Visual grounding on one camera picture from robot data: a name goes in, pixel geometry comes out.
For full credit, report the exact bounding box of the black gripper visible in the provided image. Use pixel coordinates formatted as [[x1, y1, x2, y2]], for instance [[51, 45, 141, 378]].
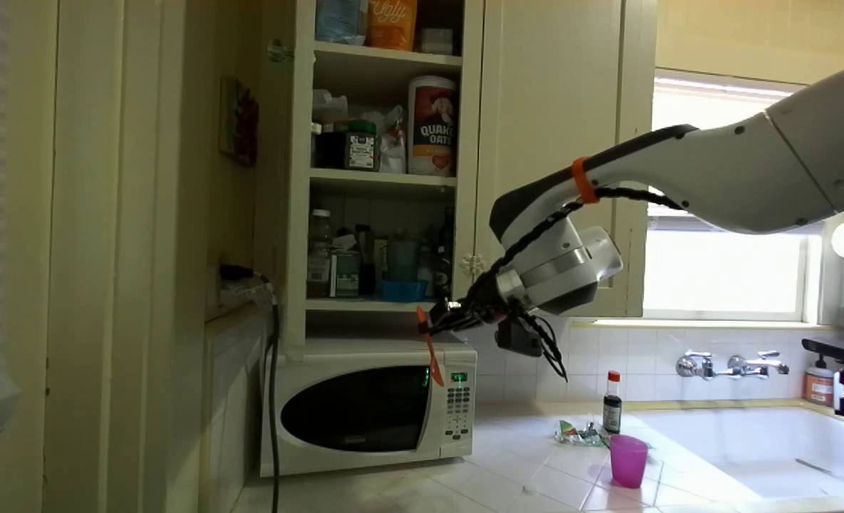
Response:
[[426, 267, 542, 340]]

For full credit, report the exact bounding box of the orange plastic spoon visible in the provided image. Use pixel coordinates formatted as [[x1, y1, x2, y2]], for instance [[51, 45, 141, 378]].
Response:
[[415, 306, 447, 391]]

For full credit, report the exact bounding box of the blue bowl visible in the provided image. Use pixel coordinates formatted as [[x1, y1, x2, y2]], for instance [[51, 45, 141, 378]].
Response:
[[373, 277, 435, 306]]

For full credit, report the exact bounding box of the purple plastic cup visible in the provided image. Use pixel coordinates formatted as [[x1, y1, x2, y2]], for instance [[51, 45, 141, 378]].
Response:
[[609, 434, 653, 491]]

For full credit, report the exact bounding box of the cream cabinet door with knob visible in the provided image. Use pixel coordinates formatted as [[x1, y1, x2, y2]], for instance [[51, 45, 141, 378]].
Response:
[[472, 0, 661, 320]]

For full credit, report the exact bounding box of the dark glass bottle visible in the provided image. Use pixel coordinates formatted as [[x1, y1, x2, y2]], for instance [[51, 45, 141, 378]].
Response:
[[426, 222, 456, 306]]

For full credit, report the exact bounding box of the dark slim bottle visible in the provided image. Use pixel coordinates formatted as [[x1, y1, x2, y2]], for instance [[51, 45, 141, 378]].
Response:
[[355, 222, 379, 299]]

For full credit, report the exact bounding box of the pale bottle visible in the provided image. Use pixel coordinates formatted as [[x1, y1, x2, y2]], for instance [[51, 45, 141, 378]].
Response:
[[331, 226, 363, 299]]

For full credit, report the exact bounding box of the white microwave oven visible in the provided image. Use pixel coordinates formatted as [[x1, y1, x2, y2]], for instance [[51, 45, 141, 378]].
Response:
[[256, 340, 482, 481]]

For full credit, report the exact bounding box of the clear glass jar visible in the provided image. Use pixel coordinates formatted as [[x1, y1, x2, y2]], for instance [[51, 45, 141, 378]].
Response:
[[305, 205, 336, 299]]

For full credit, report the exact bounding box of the colourful crumpled wrapper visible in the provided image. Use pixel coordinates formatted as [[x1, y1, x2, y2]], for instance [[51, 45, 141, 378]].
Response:
[[553, 415, 603, 447]]

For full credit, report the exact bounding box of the white food bag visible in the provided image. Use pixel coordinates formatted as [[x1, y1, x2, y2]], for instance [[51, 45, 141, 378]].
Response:
[[378, 102, 412, 176]]

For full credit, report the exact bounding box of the dark sauce bottle red cap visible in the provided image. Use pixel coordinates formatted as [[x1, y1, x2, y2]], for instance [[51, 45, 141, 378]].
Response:
[[599, 368, 629, 438]]

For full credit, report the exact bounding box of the jar with green lid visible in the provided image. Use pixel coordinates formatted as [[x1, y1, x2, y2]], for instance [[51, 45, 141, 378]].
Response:
[[342, 116, 383, 175]]

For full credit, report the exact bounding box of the oatmeal canister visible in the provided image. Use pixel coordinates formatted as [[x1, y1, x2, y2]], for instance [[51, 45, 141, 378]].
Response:
[[406, 75, 462, 179]]

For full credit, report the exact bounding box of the dark jar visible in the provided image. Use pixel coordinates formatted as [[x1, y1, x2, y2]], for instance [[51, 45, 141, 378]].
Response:
[[311, 125, 348, 175]]

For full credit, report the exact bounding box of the small dark box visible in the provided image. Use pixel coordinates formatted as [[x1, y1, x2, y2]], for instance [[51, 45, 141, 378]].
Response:
[[416, 22, 459, 56]]

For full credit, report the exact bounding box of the orange food box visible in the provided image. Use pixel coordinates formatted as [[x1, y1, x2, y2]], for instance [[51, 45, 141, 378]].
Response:
[[366, 0, 423, 53]]

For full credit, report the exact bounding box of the blue food box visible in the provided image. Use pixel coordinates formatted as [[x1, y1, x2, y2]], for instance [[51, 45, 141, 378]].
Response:
[[315, 0, 370, 49]]

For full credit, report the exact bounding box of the orange soap bottle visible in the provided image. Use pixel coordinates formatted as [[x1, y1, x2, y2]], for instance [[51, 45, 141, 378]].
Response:
[[802, 353, 838, 411]]

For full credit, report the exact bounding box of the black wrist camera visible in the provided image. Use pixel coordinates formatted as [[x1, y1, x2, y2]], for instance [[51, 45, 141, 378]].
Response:
[[493, 310, 574, 384]]

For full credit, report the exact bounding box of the black power cable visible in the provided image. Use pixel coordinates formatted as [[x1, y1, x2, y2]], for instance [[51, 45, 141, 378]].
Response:
[[264, 283, 286, 513]]

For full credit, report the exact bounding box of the cream wall cabinet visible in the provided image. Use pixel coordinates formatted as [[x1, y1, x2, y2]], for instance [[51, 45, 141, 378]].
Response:
[[254, 0, 489, 358]]

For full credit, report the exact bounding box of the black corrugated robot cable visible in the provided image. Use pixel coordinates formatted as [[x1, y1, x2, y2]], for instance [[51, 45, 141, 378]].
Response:
[[497, 182, 694, 279]]

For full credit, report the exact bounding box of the chrome wall faucet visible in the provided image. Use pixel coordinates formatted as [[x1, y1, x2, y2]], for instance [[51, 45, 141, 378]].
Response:
[[674, 347, 797, 383]]

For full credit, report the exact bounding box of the dark wall hanging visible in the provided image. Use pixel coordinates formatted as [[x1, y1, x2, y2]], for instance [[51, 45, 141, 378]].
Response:
[[219, 78, 264, 172]]

